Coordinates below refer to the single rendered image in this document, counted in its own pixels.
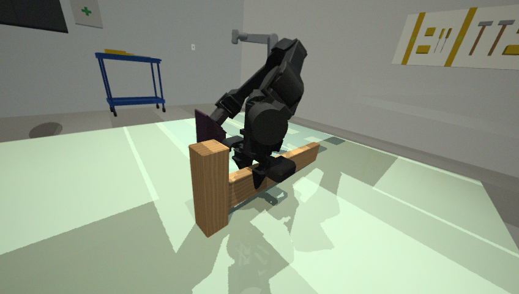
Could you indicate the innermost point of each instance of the brown wooden board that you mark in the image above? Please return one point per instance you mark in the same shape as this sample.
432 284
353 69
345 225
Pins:
241 186

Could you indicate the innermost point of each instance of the wooden post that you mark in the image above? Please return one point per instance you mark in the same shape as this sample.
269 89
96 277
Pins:
209 167

